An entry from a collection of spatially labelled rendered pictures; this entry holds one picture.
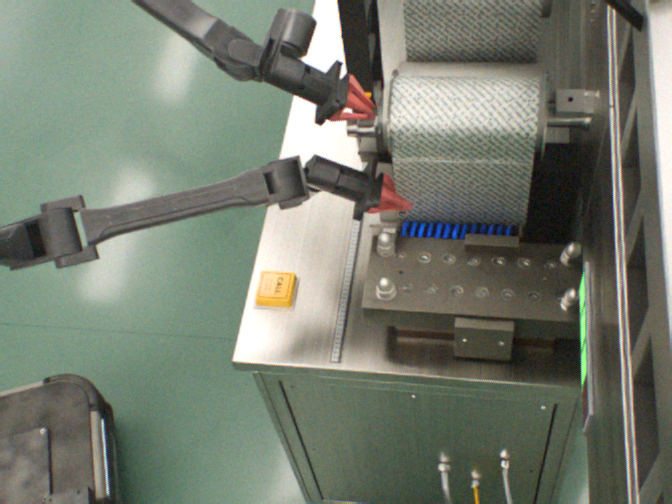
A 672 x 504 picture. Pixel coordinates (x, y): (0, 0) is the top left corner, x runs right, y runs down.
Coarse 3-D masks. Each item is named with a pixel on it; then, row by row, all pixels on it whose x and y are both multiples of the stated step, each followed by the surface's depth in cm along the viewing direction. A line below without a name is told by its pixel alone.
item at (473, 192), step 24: (408, 168) 149; (432, 168) 148; (456, 168) 148; (480, 168) 147; (504, 168) 146; (528, 168) 145; (408, 192) 155; (432, 192) 154; (456, 192) 153; (480, 192) 152; (504, 192) 151; (528, 192) 150; (408, 216) 161; (432, 216) 160; (456, 216) 159; (480, 216) 158; (504, 216) 157
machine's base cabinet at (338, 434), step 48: (288, 384) 170; (336, 384) 166; (384, 384) 163; (288, 432) 190; (336, 432) 187; (384, 432) 183; (432, 432) 180; (480, 432) 176; (528, 432) 173; (576, 432) 169; (336, 480) 212; (384, 480) 208; (432, 480) 203; (480, 480) 199; (528, 480) 194
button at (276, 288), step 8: (264, 272) 172; (272, 272) 172; (280, 272) 171; (288, 272) 171; (264, 280) 171; (272, 280) 171; (280, 280) 170; (288, 280) 170; (264, 288) 170; (272, 288) 169; (280, 288) 169; (288, 288) 169; (256, 296) 169; (264, 296) 169; (272, 296) 168; (280, 296) 168; (288, 296) 168; (264, 304) 170; (272, 304) 169; (280, 304) 169; (288, 304) 168
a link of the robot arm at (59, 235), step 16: (16, 224) 142; (32, 224) 147; (48, 224) 141; (64, 224) 141; (0, 240) 138; (16, 240) 140; (32, 240) 146; (48, 240) 141; (64, 240) 141; (0, 256) 137; (16, 256) 140; (32, 256) 143; (48, 256) 141
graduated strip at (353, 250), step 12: (360, 228) 178; (348, 252) 175; (348, 264) 174; (348, 276) 172; (348, 288) 170; (348, 300) 169; (348, 312) 167; (336, 324) 166; (336, 336) 165; (336, 348) 163; (336, 360) 162
